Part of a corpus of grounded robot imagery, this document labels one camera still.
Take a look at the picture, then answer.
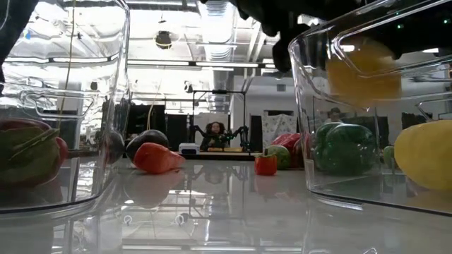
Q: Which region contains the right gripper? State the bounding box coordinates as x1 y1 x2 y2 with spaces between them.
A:
199 0 371 73

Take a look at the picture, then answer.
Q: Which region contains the orange citrus fruit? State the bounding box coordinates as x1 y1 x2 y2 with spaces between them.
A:
324 37 403 110

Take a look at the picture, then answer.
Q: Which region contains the red bell pepper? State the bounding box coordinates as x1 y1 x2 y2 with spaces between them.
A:
270 133 302 152

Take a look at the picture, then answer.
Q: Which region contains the red and green mango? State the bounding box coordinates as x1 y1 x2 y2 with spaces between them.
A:
291 135 311 169

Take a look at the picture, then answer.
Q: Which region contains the green lime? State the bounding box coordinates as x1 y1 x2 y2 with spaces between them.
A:
266 145 291 171

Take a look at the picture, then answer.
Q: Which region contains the yellow lemon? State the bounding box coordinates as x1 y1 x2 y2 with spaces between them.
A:
393 119 452 192

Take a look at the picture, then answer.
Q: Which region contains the green bell pepper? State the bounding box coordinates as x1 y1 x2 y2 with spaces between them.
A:
313 121 379 176

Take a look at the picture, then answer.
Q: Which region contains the small red orange fruit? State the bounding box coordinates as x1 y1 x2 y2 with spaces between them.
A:
254 148 278 176

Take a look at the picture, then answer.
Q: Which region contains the dark purple round vegetable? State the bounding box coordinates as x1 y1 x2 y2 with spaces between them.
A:
125 129 170 162

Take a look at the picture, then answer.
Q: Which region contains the orange carrot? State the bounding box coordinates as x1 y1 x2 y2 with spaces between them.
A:
133 142 186 175

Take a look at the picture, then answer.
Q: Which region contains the dark purple eggplant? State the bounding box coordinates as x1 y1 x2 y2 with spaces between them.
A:
105 129 125 165

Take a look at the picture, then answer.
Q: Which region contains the clear plastic basket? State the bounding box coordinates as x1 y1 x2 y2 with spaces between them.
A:
0 0 131 216
287 0 452 217

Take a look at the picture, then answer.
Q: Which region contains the patterned cloth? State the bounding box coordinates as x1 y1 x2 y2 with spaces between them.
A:
261 114 298 149

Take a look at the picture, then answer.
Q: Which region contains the person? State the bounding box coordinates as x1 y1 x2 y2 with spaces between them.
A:
324 107 345 124
199 121 230 152

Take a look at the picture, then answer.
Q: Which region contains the background wooden table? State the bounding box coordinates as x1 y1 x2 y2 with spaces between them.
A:
174 150 264 162

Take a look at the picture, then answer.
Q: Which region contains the dark round ceiling device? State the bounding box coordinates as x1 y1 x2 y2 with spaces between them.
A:
155 30 173 50

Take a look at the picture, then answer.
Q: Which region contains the long ceiling light bar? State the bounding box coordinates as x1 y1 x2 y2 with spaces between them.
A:
126 59 261 68

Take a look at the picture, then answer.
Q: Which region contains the white box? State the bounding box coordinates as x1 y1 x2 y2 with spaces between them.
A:
178 143 201 155

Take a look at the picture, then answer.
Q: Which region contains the silver ventilation duct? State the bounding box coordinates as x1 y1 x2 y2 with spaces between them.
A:
203 0 236 114

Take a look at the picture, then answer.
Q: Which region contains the black background rig frame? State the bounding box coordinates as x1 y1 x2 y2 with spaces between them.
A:
192 90 248 152

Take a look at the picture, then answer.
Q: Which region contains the yellow cable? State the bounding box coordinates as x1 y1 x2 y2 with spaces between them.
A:
58 0 77 123

